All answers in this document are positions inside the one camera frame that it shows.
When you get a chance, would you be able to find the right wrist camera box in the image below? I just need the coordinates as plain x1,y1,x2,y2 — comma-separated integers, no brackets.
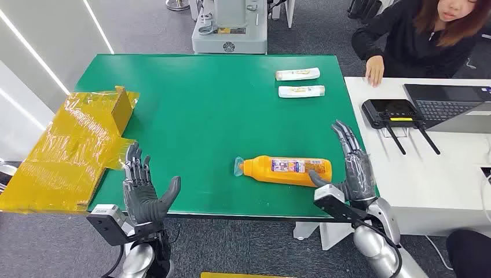
313,184,371,225

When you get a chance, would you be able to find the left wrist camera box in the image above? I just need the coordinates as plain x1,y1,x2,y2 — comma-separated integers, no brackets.
86,204,163,246

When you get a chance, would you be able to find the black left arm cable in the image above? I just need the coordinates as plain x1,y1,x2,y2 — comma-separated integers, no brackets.
101,244,126,278

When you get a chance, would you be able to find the person's hand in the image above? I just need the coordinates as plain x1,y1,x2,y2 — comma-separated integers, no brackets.
365,55,385,88

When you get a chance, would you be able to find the black chair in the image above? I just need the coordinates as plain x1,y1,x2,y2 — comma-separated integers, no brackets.
347,0,384,21

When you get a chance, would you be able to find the white floor cable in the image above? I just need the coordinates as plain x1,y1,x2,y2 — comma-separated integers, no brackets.
424,235,453,270

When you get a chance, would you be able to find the black controller with antennas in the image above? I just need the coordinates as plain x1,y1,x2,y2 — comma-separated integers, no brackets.
361,98,441,156

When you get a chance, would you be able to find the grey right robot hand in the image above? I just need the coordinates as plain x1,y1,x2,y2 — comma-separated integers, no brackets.
309,120,378,203

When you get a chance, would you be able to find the grey metal object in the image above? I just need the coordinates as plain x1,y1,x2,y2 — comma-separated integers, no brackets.
0,161,18,191

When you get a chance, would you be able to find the white furniture panel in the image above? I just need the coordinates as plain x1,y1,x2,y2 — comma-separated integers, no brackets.
268,0,296,28

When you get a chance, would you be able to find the yellow cardboard edge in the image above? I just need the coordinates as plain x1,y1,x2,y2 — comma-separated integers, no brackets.
200,272,296,278

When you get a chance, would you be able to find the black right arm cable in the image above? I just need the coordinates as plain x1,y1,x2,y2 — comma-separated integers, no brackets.
353,219,404,278

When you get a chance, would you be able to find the dark grey laptop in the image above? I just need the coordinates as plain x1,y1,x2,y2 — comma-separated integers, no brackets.
403,83,491,135

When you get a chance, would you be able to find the grey machine base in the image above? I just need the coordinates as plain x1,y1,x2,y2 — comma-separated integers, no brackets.
190,0,269,55

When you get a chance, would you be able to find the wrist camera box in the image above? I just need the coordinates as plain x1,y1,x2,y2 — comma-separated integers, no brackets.
86,204,163,246
313,184,371,225

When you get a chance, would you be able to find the white desk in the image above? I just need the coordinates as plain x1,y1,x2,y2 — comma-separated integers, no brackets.
344,76,491,237

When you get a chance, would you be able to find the white cosmetic tube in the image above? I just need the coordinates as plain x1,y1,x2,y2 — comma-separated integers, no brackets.
278,85,326,99
275,67,321,81

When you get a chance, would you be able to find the yellow taped cardboard box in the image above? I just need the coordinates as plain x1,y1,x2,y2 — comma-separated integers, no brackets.
0,86,141,214

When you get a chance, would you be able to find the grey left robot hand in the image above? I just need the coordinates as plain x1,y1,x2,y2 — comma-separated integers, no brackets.
122,142,182,226

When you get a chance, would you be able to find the clear controller stand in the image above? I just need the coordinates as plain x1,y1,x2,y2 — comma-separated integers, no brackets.
379,126,409,138

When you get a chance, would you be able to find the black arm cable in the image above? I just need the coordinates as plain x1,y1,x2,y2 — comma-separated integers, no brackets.
353,219,404,278
101,244,126,278

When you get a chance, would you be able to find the chrome stand base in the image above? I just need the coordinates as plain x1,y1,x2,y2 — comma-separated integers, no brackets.
166,0,190,12

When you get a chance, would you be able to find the white table leg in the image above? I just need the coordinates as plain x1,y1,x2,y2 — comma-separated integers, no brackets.
293,221,365,251

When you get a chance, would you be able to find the orange detergent bottle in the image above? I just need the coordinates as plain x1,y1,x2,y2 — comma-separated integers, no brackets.
234,155,334,188

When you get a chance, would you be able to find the person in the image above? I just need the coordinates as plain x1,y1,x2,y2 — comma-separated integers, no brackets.
351,0,491,79
446,229,491,278

